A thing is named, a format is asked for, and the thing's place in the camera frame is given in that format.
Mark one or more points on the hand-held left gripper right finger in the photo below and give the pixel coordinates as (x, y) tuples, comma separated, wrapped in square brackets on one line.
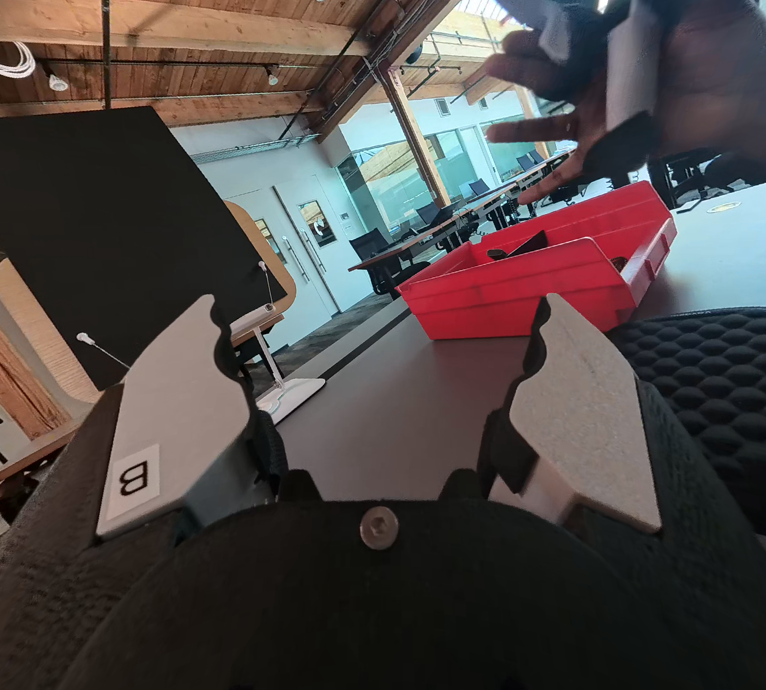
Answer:
[(586, 432)]

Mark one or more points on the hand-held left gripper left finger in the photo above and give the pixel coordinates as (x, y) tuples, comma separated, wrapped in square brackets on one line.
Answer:
[(179, 402)]

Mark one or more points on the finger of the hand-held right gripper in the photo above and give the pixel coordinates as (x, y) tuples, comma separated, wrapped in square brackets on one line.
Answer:
[(541, 22)]

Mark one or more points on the red plastic bin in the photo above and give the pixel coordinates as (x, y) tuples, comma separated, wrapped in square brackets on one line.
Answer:
[(508, 301)]

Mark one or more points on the person's right hand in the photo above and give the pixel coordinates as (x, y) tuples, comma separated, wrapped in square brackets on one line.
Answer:
[(712, 43)]

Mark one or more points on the black board on white stand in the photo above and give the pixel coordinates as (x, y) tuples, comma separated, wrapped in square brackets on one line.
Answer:
[(299, 394)]

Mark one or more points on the black office chair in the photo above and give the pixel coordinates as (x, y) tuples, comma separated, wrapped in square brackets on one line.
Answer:
[(368, 244), (688, 175)]

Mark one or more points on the black dome ceiling fixture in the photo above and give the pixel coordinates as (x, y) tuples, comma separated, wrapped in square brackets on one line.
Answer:
[(415, 54)]

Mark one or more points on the black honeycomb cushion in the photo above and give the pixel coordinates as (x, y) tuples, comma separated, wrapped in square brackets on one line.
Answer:
[(706, 367)]

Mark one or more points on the black panel on wooden board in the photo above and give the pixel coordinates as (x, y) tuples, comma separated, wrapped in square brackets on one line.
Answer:
[(119, 211)]

